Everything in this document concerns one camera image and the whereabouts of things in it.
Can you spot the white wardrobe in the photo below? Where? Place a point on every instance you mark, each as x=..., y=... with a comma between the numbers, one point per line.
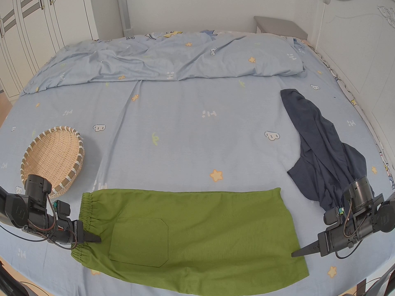
x=31, y=26

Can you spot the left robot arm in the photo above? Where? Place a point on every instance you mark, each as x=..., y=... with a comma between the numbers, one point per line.
x=21, y=211

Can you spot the pale blue quilt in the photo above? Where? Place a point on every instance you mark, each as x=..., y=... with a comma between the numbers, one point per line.
x=185, y=57

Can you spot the bed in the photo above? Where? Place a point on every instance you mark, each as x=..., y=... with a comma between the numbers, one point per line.
x=200, y=119

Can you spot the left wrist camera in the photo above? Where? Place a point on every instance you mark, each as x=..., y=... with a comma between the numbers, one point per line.
x=61, y=209

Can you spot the green shorts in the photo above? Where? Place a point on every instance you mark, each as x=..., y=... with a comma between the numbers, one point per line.
x=216, y=233

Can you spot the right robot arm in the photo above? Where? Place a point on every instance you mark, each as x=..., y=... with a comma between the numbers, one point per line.
x=361, y=196

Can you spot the grey bedside table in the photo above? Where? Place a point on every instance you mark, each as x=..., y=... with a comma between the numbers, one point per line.
x=277, y=26

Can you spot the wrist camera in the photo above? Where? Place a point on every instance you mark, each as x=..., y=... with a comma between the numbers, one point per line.
x=61, y=209
x=332, y=217

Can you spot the dark blue garment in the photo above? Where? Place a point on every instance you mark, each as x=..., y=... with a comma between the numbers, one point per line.
x=321, y=140

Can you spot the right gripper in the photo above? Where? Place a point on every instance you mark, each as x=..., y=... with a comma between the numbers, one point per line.
x=338, y=239

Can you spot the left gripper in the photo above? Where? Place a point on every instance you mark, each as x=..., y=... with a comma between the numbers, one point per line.
x=69, y=233

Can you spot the round woven basket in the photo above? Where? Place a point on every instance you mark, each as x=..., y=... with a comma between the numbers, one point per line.
x=52, y=156

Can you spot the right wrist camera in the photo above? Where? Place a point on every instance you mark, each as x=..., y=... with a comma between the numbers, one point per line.
x=332, y=217

